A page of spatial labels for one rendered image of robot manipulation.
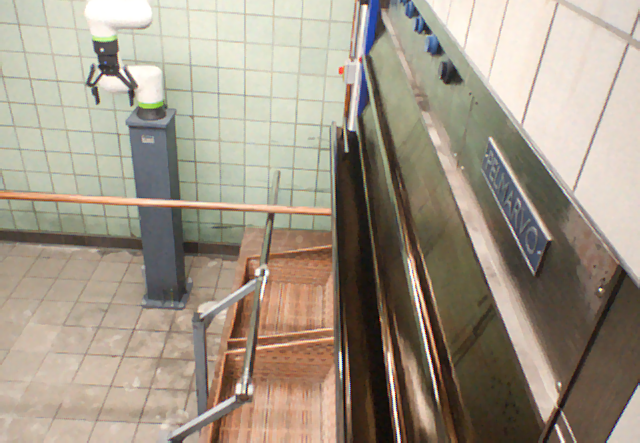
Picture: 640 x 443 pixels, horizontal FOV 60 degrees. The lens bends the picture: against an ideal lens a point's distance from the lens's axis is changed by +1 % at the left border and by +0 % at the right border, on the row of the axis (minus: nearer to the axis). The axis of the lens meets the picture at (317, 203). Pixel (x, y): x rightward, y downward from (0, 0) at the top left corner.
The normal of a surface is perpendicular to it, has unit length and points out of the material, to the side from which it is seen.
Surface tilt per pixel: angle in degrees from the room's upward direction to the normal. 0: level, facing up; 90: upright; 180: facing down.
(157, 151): 90
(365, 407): 11
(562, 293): 90
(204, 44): 90
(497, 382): 70
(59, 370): 0
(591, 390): 90
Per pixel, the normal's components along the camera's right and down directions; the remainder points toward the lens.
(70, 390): 0.07, -0.85
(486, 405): -0.91, -0.36
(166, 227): -0.02, 0.52
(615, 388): -1.00, -0.07
